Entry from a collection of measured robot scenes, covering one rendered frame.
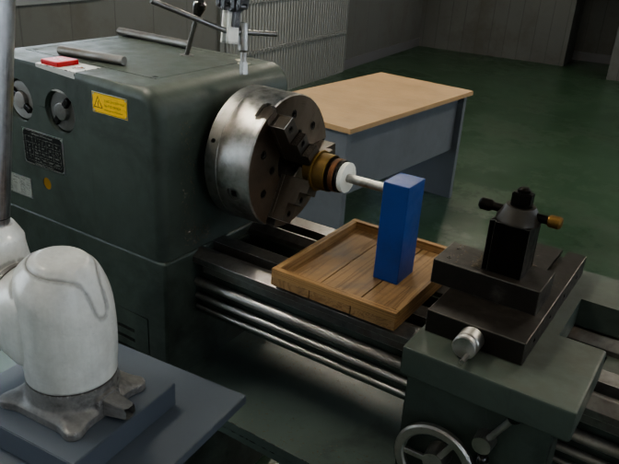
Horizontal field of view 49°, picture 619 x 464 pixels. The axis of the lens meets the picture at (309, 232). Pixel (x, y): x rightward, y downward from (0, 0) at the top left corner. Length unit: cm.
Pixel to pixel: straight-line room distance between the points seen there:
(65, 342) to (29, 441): 18
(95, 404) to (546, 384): 75
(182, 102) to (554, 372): 91
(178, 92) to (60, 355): 63
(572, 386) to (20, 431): 91
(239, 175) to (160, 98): 23
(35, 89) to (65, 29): 312
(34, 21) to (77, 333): 368
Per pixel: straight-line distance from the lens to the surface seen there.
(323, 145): 165
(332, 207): 349
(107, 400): 123
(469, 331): 121
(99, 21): 507
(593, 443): 135
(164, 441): 127
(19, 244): 129
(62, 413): 124
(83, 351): 117
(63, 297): 113
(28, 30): 467
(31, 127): 180
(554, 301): 137
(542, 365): 125
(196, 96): 155
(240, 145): 148
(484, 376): 119
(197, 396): 136
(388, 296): 145
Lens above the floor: 159
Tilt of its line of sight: 24 degrees down
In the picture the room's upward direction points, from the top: 4 degrees clockwise
